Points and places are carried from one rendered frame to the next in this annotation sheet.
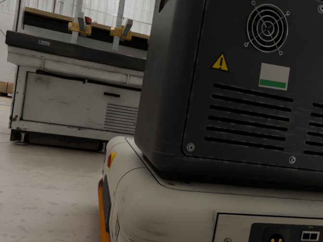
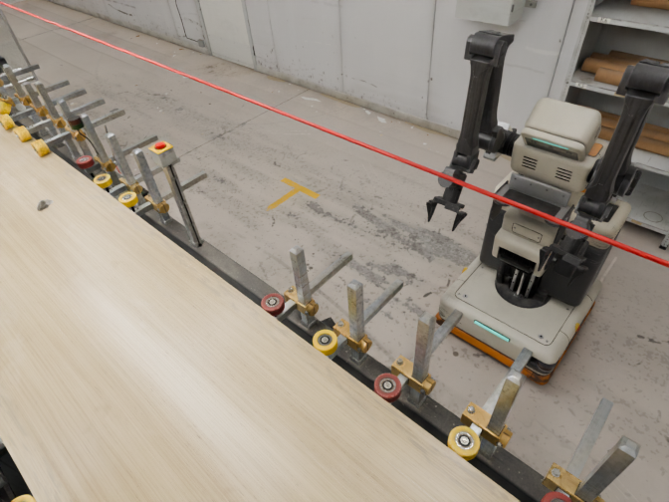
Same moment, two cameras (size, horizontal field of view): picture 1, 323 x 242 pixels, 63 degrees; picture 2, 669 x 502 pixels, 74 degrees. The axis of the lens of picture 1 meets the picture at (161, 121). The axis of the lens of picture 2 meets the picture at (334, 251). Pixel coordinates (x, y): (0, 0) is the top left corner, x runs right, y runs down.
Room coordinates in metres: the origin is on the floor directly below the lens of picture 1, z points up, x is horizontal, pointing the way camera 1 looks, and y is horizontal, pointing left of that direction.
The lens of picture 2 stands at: (2.31, 0.63, 2.09)
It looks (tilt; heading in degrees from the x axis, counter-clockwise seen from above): 44 degrees down; 241
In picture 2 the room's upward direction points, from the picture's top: 5 degrees counter-clockwise
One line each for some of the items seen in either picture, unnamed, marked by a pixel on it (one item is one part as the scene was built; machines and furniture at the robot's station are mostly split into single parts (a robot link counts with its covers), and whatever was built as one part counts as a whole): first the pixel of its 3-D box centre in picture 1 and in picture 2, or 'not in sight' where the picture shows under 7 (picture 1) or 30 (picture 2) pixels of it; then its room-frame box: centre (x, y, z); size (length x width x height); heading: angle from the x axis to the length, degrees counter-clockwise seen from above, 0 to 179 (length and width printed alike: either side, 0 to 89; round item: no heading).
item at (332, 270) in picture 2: not in sight; (314, 286); (1.83, -0.42, 0.81); 0.43 x 0.03 x 0.04; 15
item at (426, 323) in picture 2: not in sight; (421, 366); (1.77, 0.13, 0.91); 0.04 x 0.04 x 0.48; 15
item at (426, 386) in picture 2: not in sight; (413, 376); (1.78, 0.11, 0.83); 0.14 x 0.06 x 0.05; 105
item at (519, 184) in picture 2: not in sight; (532, 207); (1.02, -0.12, 0.99); 0.28 x 0.16 x 0.22; 105
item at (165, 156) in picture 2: not in sight; (163, 154); (2.10, -1.07, 1.18); 0.07 x 0.07 x 0.08; 15
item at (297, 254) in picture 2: not in sight; (304, 295); (1.90, -0.35, 0.86); 0.04 x 0.04 x 0.48; 15
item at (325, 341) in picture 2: not in sight; (326, 349); (1.95, -0.12, 0.85); 0.08 x 0.08 x 0.11
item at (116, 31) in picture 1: (120, 33); (486, 425); (1.71, 0.35, 0.83); 0.14 x 0.06 x 0.05; 105
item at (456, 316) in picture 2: not in sight; (423, 355); (1.70, 0.07, 0.83); 0.43 x 0.03 x 0.04; 15
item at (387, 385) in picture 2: not in sight; (387, 393); (1.89, 0.12, 0.85); 0.08 x 0.08 x 0.11
